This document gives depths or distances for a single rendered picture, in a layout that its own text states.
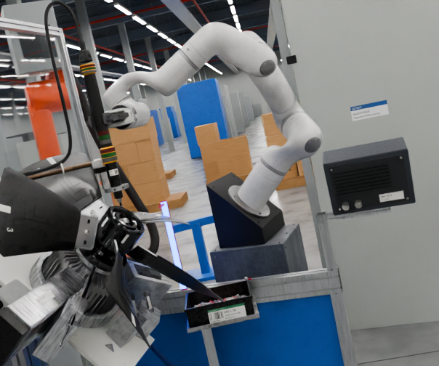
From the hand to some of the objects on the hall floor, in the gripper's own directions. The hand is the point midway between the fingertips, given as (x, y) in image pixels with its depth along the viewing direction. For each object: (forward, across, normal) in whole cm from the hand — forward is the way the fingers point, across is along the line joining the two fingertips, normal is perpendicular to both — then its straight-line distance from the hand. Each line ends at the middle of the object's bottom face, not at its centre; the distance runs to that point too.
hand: (99, 120), depth 161 cm
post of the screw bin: (-18, +11, +150) cm, 152 cm away
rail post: (-36, +53, +150) cm, 164 cm away
